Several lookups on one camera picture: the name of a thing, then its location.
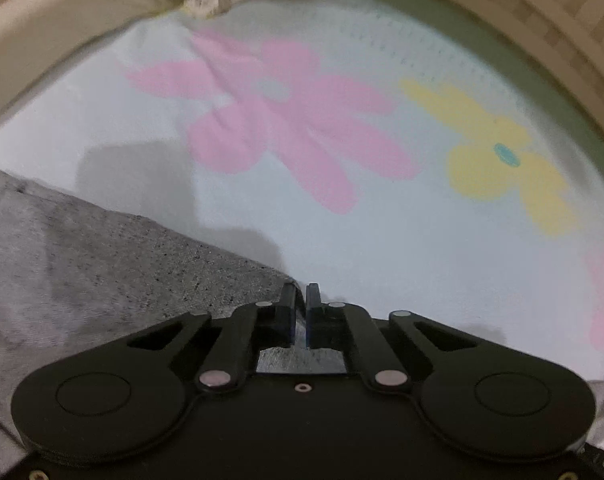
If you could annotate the wooden bed frame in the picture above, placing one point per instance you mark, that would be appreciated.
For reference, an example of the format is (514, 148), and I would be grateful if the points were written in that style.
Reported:
(557, 20)

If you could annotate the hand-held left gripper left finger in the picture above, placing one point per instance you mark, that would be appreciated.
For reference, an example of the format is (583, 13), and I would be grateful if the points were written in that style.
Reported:
(290, 310)

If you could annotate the flower printed bed sheet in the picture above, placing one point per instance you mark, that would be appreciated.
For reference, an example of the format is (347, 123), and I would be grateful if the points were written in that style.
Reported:
(382, 260)

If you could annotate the grey pants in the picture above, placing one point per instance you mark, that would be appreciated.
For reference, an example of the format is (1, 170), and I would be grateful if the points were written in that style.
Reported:
(106, 280)

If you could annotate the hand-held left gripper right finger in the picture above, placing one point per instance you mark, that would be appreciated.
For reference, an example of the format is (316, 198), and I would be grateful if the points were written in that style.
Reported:
(312, 312)

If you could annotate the cream duvet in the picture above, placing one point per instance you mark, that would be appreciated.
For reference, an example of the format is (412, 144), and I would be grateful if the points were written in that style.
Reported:
(56, 10)

